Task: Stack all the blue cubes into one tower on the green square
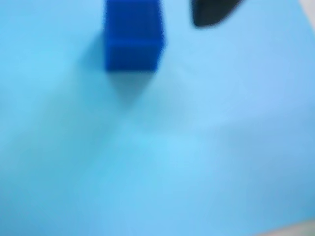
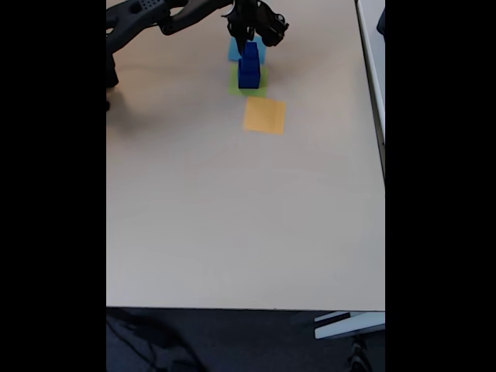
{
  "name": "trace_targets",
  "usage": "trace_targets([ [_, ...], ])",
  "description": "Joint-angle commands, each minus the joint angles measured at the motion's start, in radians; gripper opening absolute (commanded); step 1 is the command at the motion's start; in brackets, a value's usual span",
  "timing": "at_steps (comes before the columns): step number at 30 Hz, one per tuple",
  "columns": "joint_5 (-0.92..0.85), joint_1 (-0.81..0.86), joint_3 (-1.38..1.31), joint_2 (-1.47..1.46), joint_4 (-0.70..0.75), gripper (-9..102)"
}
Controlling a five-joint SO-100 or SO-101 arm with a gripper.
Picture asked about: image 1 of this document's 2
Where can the blue paper square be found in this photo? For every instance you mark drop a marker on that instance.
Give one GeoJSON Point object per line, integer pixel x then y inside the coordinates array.
{"type": "Point", "coordinates": [147, 147]}

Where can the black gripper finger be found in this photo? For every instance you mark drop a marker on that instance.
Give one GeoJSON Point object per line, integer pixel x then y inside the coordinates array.
{"type": "Point", "coordinates": [211, 11]}

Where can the tiny blue cube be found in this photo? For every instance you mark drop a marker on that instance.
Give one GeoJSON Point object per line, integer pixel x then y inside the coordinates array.
{"type": "Point", "coordinates": [134, 37]}

